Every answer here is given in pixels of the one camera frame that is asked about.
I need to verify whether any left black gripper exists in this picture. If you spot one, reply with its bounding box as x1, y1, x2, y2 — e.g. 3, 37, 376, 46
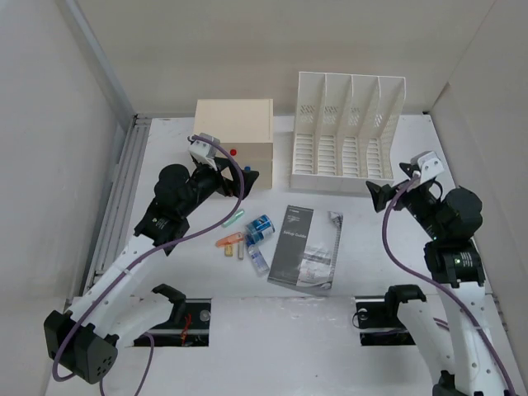
179, 157, 257, 218

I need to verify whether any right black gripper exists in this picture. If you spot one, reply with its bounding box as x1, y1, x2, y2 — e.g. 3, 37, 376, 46
365, 177, 446, 240

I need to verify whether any cream drawer cabinet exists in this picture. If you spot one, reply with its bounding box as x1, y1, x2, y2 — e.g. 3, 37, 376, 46
193, 99, 274, 190

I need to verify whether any clear spray bottle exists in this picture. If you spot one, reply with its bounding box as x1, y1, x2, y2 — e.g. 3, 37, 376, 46
247, 244, 270, 276

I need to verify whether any grey setup guide booklet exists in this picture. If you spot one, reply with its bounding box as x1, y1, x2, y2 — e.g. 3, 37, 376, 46
267, 205, 344, 295

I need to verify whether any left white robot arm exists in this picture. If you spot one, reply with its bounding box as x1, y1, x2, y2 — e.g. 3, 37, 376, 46
44, 158, 259, 384

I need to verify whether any green highlighter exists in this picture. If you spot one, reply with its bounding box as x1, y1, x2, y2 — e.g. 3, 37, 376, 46
222, 209, 245, 228

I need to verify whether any orange highlighter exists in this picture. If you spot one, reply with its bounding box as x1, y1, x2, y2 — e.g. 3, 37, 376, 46
215, 232, 244, 248

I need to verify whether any grey eraser stick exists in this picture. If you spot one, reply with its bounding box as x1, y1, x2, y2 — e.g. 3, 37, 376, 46
238, 241, 245, 261

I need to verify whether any white file organizer rack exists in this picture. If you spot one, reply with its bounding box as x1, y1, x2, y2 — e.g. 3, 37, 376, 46
290, 72, 406, 195

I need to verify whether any small yellow eraser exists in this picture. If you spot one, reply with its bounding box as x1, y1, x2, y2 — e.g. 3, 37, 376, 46
224, 244, 233, 257

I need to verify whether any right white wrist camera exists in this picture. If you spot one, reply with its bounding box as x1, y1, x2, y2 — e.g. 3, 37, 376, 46
410, 151, 445, 184

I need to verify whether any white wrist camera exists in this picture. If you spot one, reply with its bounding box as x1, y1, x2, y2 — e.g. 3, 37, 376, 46
410, 151, 445, 184
189, 140, 217, 167

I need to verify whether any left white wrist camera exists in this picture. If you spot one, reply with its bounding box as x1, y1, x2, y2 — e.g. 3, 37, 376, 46
189, 140, 217, 167

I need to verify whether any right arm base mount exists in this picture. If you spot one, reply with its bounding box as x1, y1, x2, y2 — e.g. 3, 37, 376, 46
352, 296, 415, 347

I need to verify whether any aluminium frame rail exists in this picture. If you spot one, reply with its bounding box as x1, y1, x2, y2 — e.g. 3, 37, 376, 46
57, 1, 149, 298

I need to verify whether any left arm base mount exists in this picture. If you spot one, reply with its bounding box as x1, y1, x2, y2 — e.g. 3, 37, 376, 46
148, 299, 212, 347

